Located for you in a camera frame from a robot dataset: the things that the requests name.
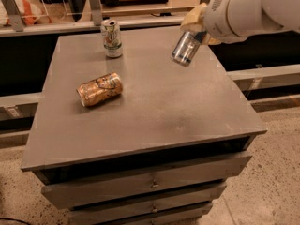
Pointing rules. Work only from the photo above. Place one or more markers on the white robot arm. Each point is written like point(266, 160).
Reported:
point(231, 21)

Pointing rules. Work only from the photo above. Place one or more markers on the top drawer with knob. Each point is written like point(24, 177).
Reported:
point(107, 187)

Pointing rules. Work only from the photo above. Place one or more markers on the grey metal bracket middle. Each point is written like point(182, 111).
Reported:
point(96, 12)

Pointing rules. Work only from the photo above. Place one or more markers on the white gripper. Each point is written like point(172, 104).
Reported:
point(222, 20)

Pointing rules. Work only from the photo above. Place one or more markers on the bottom drawer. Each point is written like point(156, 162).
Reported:
point(170, 215)

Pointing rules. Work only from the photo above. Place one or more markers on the grey metal bracket left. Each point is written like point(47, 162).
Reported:
point(14, 15)

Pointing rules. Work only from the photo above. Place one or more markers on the orange brown soda can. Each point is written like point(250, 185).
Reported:
point(100, 89)

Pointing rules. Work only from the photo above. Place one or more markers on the white green soda can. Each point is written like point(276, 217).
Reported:
point(112, 42)

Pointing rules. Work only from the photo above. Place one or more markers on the drawer with knob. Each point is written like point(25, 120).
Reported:
point(107, 187)
point(147, 205)

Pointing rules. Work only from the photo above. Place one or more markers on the grey drawer cabinet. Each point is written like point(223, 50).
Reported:
point(166, 113)

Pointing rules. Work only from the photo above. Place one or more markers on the middle drawer with knob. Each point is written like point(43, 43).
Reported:
point(147, 205)

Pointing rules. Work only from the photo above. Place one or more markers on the blue silver redbull can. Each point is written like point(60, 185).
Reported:
point(187, 47)

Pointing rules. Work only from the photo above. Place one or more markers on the orange white cloth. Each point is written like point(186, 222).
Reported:
point(30, 13)

